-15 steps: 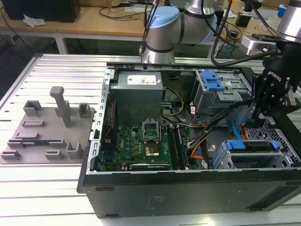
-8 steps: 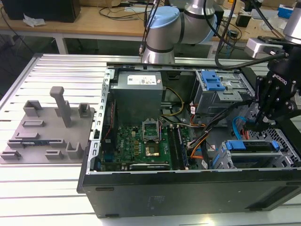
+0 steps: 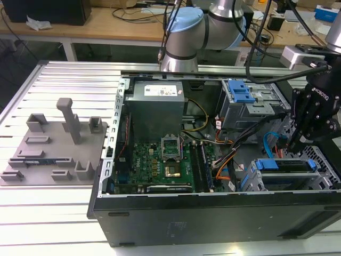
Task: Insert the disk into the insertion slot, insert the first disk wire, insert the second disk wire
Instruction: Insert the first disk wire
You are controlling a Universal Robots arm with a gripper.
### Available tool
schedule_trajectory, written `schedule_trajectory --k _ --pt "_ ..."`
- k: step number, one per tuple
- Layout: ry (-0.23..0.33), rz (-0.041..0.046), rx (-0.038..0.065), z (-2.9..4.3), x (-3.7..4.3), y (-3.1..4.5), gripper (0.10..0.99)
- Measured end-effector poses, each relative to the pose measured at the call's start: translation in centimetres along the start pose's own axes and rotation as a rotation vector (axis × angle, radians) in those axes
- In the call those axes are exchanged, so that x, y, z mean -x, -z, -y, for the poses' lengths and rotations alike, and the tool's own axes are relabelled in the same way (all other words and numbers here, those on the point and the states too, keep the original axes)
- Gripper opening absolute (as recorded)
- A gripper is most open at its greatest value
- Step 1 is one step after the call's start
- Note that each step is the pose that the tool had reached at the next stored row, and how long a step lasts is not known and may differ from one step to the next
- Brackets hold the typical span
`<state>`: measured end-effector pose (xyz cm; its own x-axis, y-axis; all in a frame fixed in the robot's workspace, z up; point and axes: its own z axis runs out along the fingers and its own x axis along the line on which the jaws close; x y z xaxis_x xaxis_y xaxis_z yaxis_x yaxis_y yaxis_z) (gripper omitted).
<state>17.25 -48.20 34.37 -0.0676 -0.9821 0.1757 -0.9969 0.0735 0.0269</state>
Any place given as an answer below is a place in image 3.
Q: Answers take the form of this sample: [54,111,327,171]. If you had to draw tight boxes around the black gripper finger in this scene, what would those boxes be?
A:
[289,88,304,151]
[292,92,321,151]

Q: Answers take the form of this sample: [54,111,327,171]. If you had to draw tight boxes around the blue data wire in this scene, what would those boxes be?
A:
[263,131,288,161]

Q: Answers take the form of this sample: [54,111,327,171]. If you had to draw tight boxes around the hard disk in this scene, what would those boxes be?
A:
[254,158,318,173]

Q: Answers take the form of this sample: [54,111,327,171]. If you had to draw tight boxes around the grey metal disk bay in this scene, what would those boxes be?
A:
[239,145,341,192]

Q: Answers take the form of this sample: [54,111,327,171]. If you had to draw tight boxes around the blue RAM slot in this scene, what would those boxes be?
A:
[200,143,215,189]

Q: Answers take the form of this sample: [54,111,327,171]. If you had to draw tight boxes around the black RAM slot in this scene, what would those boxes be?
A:
[189,142,203,193]
[196,143,209,193]

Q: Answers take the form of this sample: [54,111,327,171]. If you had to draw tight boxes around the blue plastic cage latch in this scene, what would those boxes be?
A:
[228,80,257,104]

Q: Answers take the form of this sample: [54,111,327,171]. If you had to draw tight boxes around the grey metal drive cage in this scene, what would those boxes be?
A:
[217,79,291,132]

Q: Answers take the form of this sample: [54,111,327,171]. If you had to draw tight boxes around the clear plastic bag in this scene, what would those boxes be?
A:
[294,20,325,36]

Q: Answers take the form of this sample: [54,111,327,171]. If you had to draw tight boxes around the small black box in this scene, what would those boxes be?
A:
[266,14,285,31]

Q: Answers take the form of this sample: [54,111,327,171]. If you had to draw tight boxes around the flat grey box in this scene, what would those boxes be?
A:
[283,10,316,23]

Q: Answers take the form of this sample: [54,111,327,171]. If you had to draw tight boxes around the blue and white box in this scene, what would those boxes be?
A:
[314,4,340,23]

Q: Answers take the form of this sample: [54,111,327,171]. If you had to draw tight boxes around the metal locking lever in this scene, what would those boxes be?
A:
[178,132,185,161]

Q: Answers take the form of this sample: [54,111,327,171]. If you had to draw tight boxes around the metal socket cover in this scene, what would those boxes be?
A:
[161,135,180,161]

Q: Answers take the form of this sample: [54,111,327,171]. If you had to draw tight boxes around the CPU socket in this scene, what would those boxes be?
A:
[164,164,182,179]

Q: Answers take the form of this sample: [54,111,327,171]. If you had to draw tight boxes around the grey power supply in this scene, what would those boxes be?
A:
[124,81,189,140]

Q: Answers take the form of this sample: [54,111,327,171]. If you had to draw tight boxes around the black PC case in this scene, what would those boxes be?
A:
[87,69,341,247]

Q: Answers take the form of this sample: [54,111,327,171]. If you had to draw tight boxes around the black graphics card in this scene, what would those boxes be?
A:
[137,184,193,194]

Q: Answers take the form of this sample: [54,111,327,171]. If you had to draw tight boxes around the green motherboard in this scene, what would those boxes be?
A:
[114,141,222,194]

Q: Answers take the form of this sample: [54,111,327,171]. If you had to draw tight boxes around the wooden desk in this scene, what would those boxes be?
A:
[0,4,341,62]

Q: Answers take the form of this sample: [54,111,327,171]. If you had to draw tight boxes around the grey parts rack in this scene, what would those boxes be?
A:
[0,98,109,187]

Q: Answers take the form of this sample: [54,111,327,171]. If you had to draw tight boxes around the RAM stick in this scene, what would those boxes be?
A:
[23,159,58,166]

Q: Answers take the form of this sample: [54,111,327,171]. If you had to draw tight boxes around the large black box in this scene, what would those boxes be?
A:
[1,0,93,27]

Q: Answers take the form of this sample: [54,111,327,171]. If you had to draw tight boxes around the white crumpled plastic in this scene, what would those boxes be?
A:
[25,15,52,30]

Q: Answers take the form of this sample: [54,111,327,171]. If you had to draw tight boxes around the thick black camera cable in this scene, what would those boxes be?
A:
[244,0,332,84]

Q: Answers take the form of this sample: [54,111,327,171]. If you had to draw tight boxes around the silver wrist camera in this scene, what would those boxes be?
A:
[281,44,329,71]

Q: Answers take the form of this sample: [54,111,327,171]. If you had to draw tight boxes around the black sleeved wire bundle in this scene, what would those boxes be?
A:
[213,113,290,167]

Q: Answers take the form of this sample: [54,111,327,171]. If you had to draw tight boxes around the black cable copper end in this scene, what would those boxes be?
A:
[288,0,326,46]

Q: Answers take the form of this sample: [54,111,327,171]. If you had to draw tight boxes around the yellow and black wire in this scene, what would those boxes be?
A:
[181,98,209,133]

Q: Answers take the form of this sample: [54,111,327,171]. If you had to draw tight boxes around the orange wire bundle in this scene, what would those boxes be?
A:
[213,163,233,183]

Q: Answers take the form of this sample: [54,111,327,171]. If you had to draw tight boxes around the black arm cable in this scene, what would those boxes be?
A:
[158,0,184,62]

